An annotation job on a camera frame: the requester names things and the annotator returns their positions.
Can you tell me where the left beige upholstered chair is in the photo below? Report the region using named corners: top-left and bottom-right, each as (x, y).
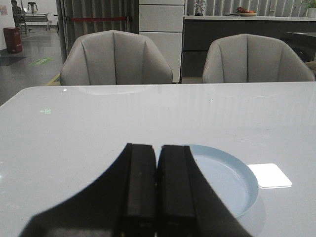
top-left (60, 30), bottom-right (173, 86)

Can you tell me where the beige upholstered chair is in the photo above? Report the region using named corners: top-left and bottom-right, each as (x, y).
top-left (60, 30), bottom-right (173, 86)
top-left (202, 34), bottom-right (316, 83)

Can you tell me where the right beige upholstered chair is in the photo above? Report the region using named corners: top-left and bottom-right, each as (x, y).
top-left (202, 34), bottom-right (316, 83)

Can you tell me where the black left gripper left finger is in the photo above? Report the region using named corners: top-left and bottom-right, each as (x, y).
top-left (20, 143), bottom-right (156, 237)

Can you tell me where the fruit bowl on counter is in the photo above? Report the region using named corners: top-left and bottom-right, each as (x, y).
top-left (236, 7), bottom-right (257, 16)

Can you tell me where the person in background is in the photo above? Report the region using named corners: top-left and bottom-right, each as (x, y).
top-left (11, 0), bottom-right (25, 28)

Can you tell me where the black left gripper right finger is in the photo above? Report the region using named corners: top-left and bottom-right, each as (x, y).
top-left (157, 145), bottom-right (251, 237)

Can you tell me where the red trash bin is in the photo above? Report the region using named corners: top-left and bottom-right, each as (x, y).
top-left (3, 27), bottom-right (23, 53)

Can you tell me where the red barrier belt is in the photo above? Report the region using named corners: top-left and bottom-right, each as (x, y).
top-left (71, 16), bottom-right (129, 22)

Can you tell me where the small decorative windmill figure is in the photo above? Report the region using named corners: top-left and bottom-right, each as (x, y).
top-left (194, 0), bottom-right (206, 16)

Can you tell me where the light blue round plate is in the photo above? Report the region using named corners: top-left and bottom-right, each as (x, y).
top-left (189, 144), bottom-right (259, 217)

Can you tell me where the white drawer cabinet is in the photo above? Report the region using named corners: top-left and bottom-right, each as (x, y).
top-left (139, 0), bottom-right (185, 83)

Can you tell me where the background white table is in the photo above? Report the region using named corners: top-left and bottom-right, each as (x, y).
top-left (24, 13), bottom-right (50, 30)

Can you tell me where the dark grey sideboard counter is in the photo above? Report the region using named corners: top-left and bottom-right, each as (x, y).
top-left (181, 16), bottom-right (316, 79)

